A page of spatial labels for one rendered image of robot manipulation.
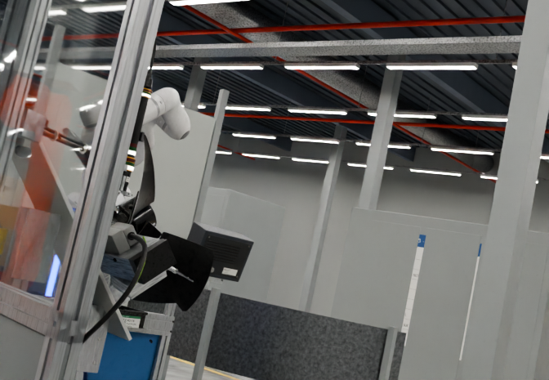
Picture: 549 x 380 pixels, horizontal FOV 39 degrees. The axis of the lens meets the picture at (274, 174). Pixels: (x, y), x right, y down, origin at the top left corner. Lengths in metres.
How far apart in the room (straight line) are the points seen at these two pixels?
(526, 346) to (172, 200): 4.32
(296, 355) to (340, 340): 0.25
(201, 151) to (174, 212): 0.42
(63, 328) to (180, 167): 3.76
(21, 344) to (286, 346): 3.03
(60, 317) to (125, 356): 2.01
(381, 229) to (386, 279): 0.57
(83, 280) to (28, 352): 0.15
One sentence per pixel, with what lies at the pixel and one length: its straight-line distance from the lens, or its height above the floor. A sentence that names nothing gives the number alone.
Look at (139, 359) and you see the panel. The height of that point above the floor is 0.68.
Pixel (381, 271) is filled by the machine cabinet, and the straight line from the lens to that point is 8.79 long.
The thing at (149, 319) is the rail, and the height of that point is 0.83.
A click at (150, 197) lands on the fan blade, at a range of 2.25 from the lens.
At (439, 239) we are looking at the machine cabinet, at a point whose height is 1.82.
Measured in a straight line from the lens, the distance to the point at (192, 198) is 4.94.
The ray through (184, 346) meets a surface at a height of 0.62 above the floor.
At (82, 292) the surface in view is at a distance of 1.17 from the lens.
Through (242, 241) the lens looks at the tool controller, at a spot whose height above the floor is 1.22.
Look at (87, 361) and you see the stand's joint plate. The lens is 2.47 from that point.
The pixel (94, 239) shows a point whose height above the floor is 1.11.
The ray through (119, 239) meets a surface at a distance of 2.18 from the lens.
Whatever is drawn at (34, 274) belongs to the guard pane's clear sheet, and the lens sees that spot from 1.31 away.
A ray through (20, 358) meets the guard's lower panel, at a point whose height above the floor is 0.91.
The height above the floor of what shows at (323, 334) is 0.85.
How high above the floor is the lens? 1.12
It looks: 7 degrees up
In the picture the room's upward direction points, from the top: 12 degrees clockwise
